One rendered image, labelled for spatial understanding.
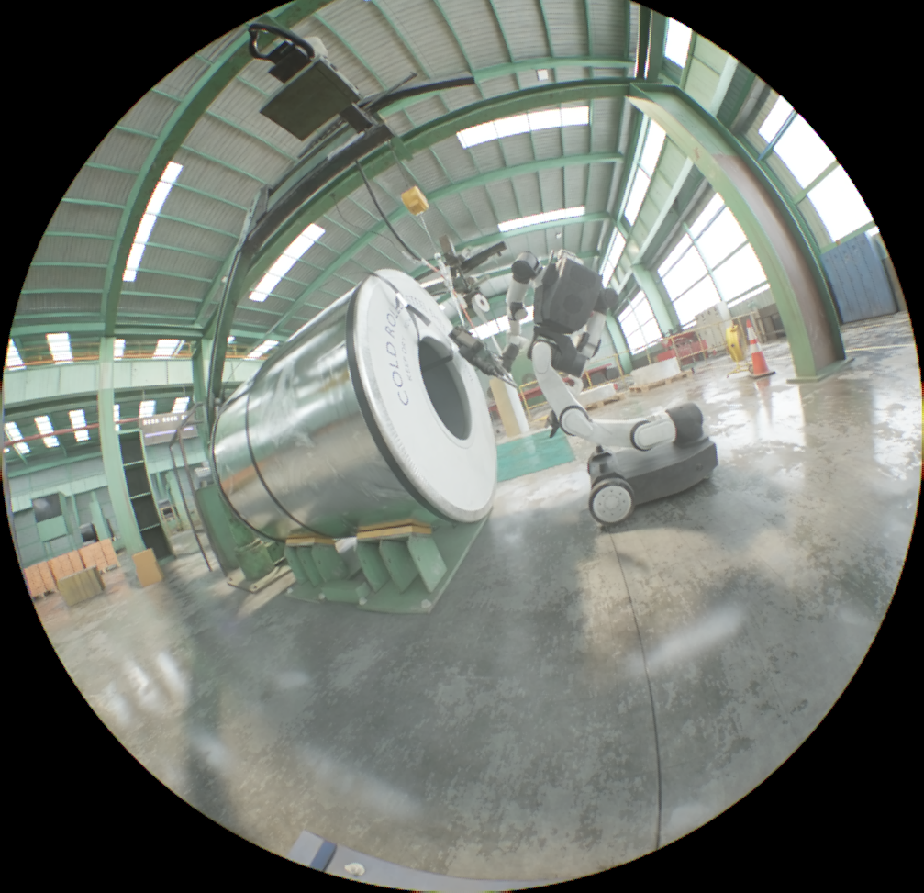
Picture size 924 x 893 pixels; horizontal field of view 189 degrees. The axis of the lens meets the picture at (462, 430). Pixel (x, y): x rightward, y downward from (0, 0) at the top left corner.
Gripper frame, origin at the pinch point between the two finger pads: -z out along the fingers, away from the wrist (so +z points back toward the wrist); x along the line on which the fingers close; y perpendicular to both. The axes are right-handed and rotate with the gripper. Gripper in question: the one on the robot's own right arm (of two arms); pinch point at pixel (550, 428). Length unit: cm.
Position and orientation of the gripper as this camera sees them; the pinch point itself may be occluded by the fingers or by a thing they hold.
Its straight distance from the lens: 159.0
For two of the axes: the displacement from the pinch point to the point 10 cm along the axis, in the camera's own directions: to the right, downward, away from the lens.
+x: -0.1, -5.0, 8.7
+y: -9.5, -2.6, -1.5
